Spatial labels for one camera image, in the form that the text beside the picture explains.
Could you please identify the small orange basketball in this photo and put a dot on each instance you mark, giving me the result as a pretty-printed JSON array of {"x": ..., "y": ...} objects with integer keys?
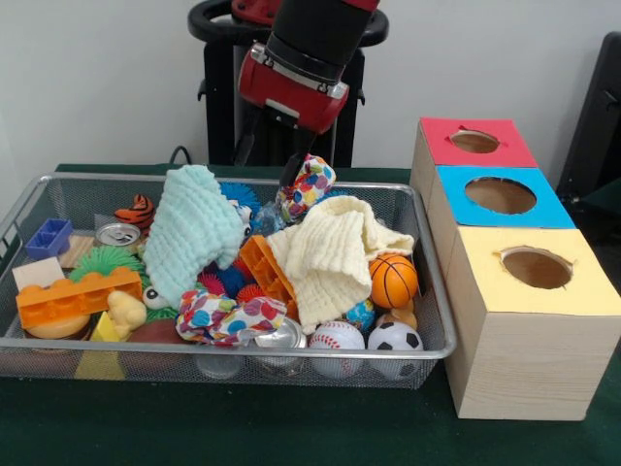
[{"x": 395, "y": 282}]

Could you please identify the black chair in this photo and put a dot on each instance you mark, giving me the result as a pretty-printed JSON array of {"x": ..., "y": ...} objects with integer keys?
[{"x": 597, "y": 126}]

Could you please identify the wooden box with three holes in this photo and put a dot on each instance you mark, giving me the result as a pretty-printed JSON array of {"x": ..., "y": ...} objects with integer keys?
[{"x": 514, "y": 359}]

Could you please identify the globe print ball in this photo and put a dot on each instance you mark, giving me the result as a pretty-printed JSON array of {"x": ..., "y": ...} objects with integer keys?
[{"x": 363, "y": 314}]

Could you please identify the dark green table cloth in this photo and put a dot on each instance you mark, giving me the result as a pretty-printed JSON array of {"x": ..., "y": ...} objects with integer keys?
[{"x": 243, "y": 427}]

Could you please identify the blue spiky ball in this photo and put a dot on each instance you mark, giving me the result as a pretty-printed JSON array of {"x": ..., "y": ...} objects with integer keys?
[{"x": 240, "y": 197}]

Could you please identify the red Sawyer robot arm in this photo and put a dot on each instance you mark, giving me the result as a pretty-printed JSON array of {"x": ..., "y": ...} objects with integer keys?
[{"x": 320, "y": 29}]

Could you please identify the shallow clear mesh bin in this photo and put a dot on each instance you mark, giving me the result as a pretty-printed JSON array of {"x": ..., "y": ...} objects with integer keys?
[{"x": 58, "y": 361}]

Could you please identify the small baseball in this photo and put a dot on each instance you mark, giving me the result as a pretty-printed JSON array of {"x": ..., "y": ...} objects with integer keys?
[{"x": 337, "y": 335}]

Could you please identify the mint green cloth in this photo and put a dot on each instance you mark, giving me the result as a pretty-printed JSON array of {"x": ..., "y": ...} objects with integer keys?
[{"x": 189, "y": 233}]

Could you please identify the colourful spotted plush toy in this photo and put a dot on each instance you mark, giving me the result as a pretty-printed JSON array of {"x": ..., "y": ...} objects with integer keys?
[{"x": 309, "y": 186}]

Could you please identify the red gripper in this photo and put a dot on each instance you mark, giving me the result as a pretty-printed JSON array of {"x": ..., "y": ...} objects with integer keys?
[{"x": 291, "y": 92}]

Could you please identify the green spiky toy with eyes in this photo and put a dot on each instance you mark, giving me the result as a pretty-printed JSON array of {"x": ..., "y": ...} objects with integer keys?
[{"x": 102, "y": 260}]

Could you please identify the small soccer ball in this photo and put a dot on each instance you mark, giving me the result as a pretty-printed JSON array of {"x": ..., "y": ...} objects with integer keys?
[{"x": 394, "y": 338}]

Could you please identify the colourful patterned cloth pouch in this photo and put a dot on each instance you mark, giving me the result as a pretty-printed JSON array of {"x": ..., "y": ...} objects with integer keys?
[{"x": 228, "y": 318}]

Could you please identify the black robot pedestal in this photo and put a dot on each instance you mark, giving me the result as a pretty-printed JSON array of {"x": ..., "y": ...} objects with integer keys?
[{"x": 218, "y": 107}]

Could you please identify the orange toy brick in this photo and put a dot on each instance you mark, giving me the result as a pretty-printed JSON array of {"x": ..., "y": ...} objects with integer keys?
[{"x": 78, "y": 299}]

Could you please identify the cream waffle cloth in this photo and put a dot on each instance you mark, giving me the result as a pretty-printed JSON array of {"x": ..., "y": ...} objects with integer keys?
[{"x": 330, "y": 252}]

